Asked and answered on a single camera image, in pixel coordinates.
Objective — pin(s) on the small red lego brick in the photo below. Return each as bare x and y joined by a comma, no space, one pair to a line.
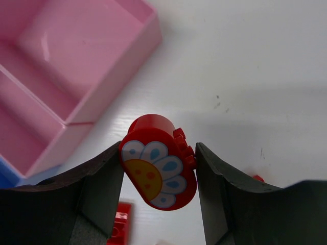
259,178

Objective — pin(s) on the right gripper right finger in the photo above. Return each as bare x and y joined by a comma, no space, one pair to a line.
238,209

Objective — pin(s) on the small pink container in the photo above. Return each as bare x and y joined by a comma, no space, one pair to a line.
34,134

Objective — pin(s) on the purple blue container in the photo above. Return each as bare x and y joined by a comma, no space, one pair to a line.
12,178

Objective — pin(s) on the red round flower lego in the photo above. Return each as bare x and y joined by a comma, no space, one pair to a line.
159,162

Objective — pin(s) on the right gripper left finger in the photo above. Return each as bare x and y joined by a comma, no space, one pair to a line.
74,207

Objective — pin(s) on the large pink container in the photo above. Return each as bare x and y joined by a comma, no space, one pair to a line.
73,57

